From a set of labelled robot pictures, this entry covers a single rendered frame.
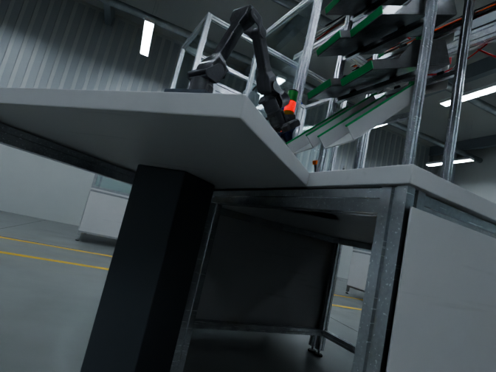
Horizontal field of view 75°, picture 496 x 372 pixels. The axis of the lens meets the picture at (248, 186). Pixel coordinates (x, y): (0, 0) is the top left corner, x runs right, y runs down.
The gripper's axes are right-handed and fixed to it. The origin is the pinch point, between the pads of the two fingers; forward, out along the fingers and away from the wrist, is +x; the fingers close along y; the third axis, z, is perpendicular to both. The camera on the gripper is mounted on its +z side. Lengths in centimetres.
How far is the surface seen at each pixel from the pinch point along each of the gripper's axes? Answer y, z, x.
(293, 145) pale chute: -20.3, -12.6, -0.4
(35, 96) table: -43, -74, -30
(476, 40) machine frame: -13, 137, -3
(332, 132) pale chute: -35.7, -10.0, -1.0
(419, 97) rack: -54, 5, -2
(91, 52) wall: 812, 138, -318
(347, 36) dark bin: -33.4, 11.5, -24.6
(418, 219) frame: -74, -39, 9
